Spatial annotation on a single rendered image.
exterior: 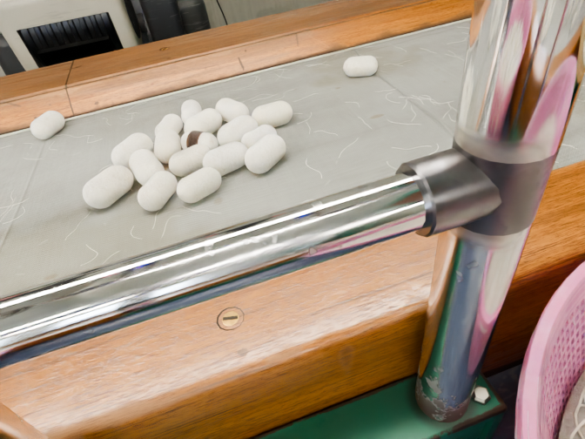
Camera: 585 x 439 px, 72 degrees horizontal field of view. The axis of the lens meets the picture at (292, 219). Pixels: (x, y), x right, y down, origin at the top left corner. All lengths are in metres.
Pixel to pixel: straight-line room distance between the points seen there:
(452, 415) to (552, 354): 0.05
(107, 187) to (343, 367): 0.20
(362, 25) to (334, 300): 0.40
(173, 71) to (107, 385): 0.36
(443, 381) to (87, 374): 0.14
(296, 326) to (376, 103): 0.25
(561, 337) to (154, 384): 0.16
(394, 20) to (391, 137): 0.24
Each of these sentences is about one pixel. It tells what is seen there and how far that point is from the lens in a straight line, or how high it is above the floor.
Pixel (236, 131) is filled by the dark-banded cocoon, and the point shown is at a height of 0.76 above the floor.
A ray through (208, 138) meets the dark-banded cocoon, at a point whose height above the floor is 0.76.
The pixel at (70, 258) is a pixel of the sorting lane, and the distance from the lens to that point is 0.29.
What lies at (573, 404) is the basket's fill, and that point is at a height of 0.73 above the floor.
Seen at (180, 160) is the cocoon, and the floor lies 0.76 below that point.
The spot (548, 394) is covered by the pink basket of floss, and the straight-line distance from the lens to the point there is 0.19.
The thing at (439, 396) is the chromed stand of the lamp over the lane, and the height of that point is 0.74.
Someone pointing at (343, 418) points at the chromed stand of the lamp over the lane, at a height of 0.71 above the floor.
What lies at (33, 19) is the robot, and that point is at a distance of 0.93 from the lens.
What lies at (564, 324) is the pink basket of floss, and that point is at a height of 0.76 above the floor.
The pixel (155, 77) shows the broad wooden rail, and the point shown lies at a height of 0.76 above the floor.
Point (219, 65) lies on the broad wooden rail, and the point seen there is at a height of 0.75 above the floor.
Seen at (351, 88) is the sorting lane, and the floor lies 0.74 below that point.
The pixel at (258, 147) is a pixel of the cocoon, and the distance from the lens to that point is 0.29.
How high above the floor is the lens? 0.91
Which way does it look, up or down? 41 degrees down
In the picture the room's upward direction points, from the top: 10 degrees counter-clockwise
